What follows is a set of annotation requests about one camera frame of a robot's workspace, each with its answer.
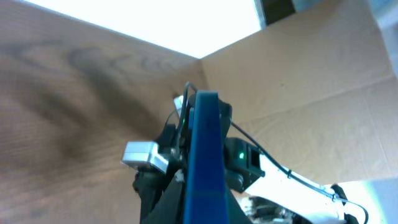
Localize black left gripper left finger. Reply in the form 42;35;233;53
149;169;185;224

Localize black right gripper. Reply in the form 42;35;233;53
132;95;234;218

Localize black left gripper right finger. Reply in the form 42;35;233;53
226;188;252;224

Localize blue Samsung Galaxy smartphone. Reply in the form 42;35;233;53
183;90;229;224

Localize black charging cable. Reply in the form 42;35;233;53
174;81;200;150

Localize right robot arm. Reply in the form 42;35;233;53
122;91;358;223

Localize brown cardboard panel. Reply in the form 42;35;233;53
201;1;397;184

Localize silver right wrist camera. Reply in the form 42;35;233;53
121;141;169;174

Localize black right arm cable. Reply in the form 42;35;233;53
229;121;370;224

